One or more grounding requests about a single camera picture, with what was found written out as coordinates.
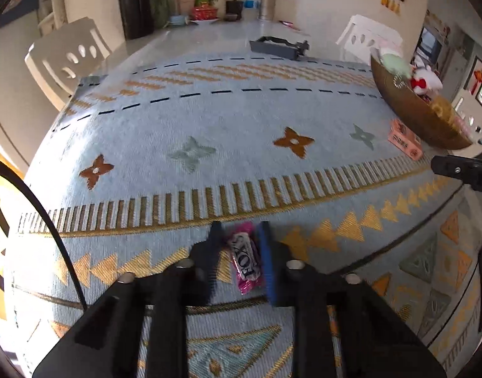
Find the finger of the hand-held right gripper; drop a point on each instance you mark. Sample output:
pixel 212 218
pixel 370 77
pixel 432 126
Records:
pixel 461 171

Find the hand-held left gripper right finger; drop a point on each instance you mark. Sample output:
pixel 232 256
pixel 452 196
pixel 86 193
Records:
pixel 266 260

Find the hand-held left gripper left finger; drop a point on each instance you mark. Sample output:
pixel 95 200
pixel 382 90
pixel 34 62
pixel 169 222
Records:
pixel 209 260

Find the pink candy packet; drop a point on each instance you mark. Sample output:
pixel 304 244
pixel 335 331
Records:
pixel 245 256

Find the white marble desktop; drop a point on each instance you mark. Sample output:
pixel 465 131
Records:
pixel 209 39

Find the orange plush toy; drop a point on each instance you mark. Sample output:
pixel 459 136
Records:
pixel 442 111

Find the orange pink packet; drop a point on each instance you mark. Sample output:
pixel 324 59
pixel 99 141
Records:
pixel 404 139

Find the woven wicker basket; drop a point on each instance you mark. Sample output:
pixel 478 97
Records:
pixel 402 102

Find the red and white plush toy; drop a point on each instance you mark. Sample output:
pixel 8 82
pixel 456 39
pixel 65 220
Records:
pixel 424 80

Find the pale grey plush toy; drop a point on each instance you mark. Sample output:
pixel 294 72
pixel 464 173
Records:
pixel 396 66

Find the blue patterned tablecloth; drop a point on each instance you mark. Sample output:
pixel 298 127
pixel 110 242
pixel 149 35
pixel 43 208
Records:
pixel 225 126

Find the white dining chair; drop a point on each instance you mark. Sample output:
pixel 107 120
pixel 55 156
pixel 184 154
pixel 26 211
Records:
pixel 363 35
pixel 63 63

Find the pink card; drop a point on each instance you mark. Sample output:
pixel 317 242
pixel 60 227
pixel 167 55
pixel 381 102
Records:
pixel 290 24

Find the red gift packet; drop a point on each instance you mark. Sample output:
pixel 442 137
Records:
pixel 203 13

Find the steel thermos flask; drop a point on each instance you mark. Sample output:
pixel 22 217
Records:
pixel 267 4

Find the beige box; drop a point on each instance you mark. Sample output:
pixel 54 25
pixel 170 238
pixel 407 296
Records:
pixel 186 4

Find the white jar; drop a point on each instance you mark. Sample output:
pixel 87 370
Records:
pixel 218 2

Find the green box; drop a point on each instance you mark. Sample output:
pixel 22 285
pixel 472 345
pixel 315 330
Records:
pixel 203 1

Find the grey plastic frame tray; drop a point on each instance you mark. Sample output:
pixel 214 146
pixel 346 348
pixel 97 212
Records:
pixel 272 49

